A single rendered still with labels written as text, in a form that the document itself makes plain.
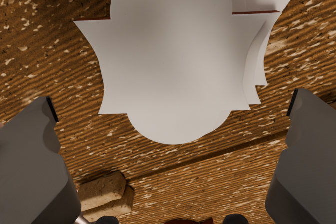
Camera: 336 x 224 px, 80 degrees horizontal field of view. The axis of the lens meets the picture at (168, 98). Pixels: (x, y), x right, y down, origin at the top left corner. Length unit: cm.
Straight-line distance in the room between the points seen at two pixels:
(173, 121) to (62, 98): 10
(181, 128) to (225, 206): 17
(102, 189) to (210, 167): 12
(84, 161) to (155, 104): 13
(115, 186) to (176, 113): 12
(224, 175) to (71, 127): 18
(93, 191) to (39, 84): 13
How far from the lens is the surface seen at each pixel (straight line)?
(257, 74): 17
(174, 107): 15
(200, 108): 15
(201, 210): 32
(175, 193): 28
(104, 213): 28
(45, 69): 20
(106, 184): 26
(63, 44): 18
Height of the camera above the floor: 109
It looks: 59 degrees down
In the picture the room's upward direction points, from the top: 179 degrees counter-clockwise
